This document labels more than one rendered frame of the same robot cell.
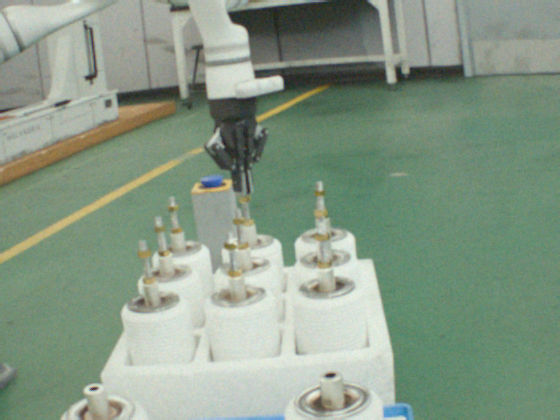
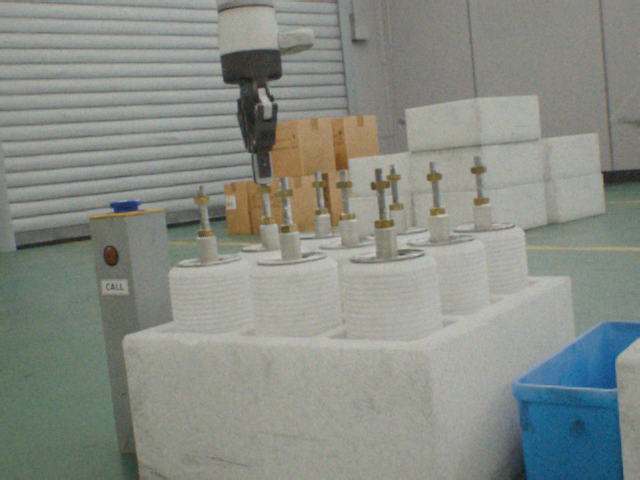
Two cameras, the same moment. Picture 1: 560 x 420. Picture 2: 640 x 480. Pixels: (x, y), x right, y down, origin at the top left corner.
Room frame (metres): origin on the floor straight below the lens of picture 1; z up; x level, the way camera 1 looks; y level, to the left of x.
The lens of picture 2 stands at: (0.61, 0.94, 0.35)
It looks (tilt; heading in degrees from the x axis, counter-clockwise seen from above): 5 degrees down; 301
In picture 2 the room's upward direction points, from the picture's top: 6 degrees counter-clockwise
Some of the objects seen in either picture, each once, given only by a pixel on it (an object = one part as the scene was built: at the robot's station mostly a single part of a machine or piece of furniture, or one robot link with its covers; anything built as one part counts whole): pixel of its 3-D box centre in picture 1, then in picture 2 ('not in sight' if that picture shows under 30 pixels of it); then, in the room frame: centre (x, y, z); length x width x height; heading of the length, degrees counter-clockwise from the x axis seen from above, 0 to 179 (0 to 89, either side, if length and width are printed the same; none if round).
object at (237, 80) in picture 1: (238, 75); (262, 28); (1.20, 0.04, 0.52); 0.11 x 0.09 x 0.06; 48
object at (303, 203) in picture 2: not in sight; (283, 205); (3.16, -2.97, 0.15); 0.30 x 0.24 x 0.30; 159
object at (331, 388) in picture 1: (331, 389); not in sight; (0.65, -0.03, 0.26); 0.02 x 0.02 x 0.03
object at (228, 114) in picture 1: (234, 119); (253, 86); (1.21, 0.05, 0.45); 0.08 x 0.08 x 0.09
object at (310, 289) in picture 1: (327, 288); (483, 228); (0.97, -0.05, 0.25); 0.08 x 0.08 x 0.01
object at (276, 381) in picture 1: (259, 364); (363, 378); (1.09, 0.06, 0.09); 0.39 x 0.39 x 0.18; 86
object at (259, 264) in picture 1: (245, 267); (350, 245); (1.09, 0.06, 0.25); 0.08 x 0.08 x 0.01
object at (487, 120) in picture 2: not in sight; (472, 124); (1.87, -2.49, 0.45); 0.39 x 0.39 x 0.18; 71
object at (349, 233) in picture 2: (244, 259); (349, 234); (1.09, 0.06, 0.26); 0.02 x 0.02 x 0.03
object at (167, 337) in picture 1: (165, 361); (396, 347); (0.98, 0.19, 0.16); 0.10 x 0.10 x 0.18
